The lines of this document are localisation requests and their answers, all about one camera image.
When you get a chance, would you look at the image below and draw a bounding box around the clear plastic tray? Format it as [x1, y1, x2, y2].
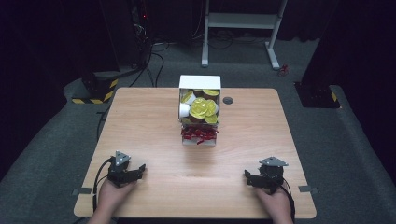
[180, 123, 219, 147]

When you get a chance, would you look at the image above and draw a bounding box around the white metal stand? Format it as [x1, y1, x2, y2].
[201, 0, 289, 71]

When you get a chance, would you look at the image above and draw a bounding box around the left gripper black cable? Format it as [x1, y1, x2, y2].
[92, 157, 114, 213]

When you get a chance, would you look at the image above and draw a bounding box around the grey tape piece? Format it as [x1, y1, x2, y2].
[298, 185, 319, 194]
[71, 187, 93, 196]

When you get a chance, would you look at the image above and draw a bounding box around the person's right hand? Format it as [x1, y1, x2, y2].
[255, 186, 294, 224]

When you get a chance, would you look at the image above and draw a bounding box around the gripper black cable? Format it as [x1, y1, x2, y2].
[92, 157, 114, 213]
[279, 176, 296, 223]

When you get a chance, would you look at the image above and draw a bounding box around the white cardboard box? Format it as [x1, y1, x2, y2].
[177, 74, 222, 126]

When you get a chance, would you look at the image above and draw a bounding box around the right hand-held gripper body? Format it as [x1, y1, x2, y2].
[252, 156, 290, 194]

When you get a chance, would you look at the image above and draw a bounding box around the person's left hand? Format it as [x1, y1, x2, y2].
[97, 178, 138, 217]

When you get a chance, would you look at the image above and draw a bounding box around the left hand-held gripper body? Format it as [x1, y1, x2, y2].
[106, 150, 140, 185]

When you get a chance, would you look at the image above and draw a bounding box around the black-yellow striped stand base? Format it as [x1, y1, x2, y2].
[71, 70, 120, 105]

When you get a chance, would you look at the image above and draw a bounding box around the small red floor object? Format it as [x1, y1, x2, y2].
[277, 63, 290, 77]

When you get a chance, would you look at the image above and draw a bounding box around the pile of red packets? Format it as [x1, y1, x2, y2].
[180, 124, 219, 146]

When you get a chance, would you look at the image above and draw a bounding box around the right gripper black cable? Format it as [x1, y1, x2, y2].
[279, 176, 296, 223]

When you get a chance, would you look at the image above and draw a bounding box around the dark stand base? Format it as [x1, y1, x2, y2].
[293, 81, 342, 109]

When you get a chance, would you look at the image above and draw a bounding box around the pile of yellow-lidded capsules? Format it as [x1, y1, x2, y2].
[180, 88, 220, 125]

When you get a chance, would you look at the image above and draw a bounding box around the dark computer tower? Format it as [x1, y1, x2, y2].
[129, 0, 153, 68]

